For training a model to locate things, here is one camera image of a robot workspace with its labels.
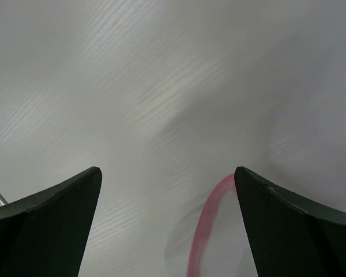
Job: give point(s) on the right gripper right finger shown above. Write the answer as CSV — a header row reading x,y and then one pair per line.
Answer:
x,y
290,235

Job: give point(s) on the spare white mesh laundry bag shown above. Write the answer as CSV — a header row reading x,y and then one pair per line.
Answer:
x,y
211,239

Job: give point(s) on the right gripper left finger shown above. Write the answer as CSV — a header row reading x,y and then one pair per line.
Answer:
x,y
45,234

